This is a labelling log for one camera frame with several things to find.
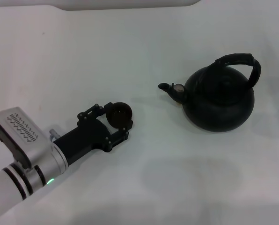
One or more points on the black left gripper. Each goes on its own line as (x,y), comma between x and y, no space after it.
(85,138)

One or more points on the dark brown teacup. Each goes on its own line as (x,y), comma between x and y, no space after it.
(118,114)

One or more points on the black round teapot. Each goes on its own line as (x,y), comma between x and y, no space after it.
(219,110)

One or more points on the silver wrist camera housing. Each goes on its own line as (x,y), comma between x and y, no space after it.
(24,136)

